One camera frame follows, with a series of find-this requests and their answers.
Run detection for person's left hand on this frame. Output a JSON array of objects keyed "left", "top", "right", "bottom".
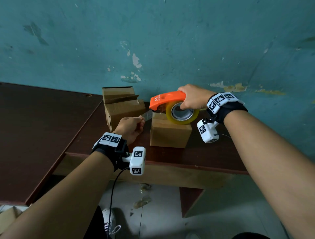
[{"left": 113, "top": 115, "right": 146, "bottom": 146}]

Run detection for person's right hand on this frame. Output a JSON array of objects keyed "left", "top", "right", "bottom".
[{"left": 177, "top": 84, "right": 217, "bottom": 111}]

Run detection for large brown cardboard box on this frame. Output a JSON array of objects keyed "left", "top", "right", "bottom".
[{"left": 102, "top": 86, "right": 146, "bottom": 133}]

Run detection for yellowish clear tape roll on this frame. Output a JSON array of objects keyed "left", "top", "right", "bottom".
[{"left": 141, "top": 99, "right": 200, "bottom": 125}]

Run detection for small brown cardboard box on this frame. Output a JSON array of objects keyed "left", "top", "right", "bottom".
[{"left": 149, "top": 112, "right": 193, "bottom": 149}]

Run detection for person's left forearm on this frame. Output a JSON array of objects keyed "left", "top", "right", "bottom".
[{"left": 0, "top": 150, "right": 115, "bottom": 239}]

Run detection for person's right forearm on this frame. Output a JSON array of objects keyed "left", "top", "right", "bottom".
[{"left": 223, "top": 109, "right": 315, "bottom": 239}]

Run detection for crumpled clear plastic scrap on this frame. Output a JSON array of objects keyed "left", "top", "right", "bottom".
[{"left": 133, "top": 183, "right": 152, "bottom": 210}]

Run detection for dark brown wooden desk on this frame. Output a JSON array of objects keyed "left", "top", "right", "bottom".
[{"left": 0, "top": 82, "right": 104, "bottom": 207}]

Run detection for white left shoe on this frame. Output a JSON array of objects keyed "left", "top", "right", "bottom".
[{"left": 102, "top": 208, "right": 121, "bottom": 237}]

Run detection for black trousers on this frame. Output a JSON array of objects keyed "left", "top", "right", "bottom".
[{"left": 83, "top": 206, "right": 271, "bottom": 239}]

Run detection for black left wrist strap with markers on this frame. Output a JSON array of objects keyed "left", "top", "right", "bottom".
[{"left": 90, "top": 132, "right": 130, "bottom": 172}]

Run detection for black wrist strap with markers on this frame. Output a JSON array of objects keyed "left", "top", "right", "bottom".
[
  {"left": 206, "top": 92, "right": 248, "bottom": 125},
  {"left": 90, "top": 132, "right": 130, "bottom": 172}
]

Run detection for black right wrist strap with markers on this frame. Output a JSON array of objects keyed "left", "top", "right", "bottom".
[{"left": 206, "top": 92, "right": 248, "bottom": 125}]

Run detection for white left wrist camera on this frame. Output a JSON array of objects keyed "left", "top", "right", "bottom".
[{"left": 122, "top": 146, "right": 146, "bottom": 176}]

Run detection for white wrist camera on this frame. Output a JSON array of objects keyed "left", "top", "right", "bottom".
[
  {"left": 197, "top": 118, "right": 220, "bottom": 143},
  {"left": 122, "top": 146, "right": 146, "bottom": 176}
]

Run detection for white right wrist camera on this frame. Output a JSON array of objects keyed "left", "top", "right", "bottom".
[{"left": 197, "top": 118, "right": 220, "bottom": 143}]

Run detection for black left camera cable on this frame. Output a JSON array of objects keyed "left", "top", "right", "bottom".
[{"left": 107, "top": 167, "right": 130, "bottom": 239}]

